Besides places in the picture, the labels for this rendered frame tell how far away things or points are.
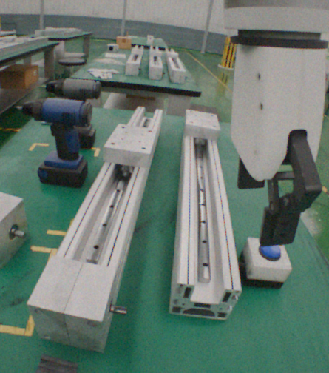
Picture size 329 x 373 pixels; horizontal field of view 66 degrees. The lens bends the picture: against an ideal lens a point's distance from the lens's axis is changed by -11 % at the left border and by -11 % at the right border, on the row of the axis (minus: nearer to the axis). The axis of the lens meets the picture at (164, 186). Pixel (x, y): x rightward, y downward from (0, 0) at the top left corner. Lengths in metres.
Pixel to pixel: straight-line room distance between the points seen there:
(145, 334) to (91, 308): 0.12
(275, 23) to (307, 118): 0.07
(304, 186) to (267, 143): 0.04
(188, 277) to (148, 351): 0.13
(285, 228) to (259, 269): 0.31
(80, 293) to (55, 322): 0.05
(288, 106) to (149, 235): 0.47
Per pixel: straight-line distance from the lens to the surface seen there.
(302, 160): 0.19
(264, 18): 0.20
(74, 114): 0.66
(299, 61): 0.19
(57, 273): 0.41
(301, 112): 0.20
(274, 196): 0.22
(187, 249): 0.48
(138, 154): 0.66
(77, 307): 0.38
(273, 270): 0.55
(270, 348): 0.51
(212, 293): 0.48
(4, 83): 4.15
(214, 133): 0.90
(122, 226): 0.50
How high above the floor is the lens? 1.19
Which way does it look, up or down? 32 degrees down
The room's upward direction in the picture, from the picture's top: 10 degrees clockwise
